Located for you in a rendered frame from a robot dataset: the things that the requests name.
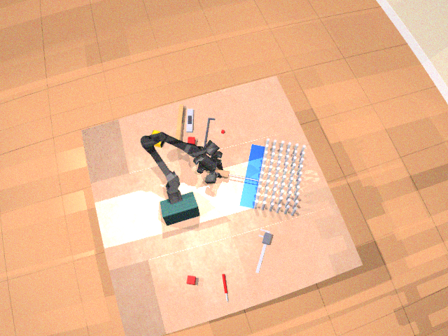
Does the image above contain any blue flat strip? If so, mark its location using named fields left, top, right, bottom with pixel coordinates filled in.
left=240, top=144, right=265, bottom=209

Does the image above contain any yellow block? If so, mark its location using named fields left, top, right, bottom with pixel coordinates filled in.
left=152, top=130, right=164, bottom=148

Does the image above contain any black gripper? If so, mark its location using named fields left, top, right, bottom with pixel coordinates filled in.
left=202, top=151, right=223, bottom=184

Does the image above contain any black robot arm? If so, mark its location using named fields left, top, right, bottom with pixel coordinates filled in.
left=140, top=132, right=219, bottom=204

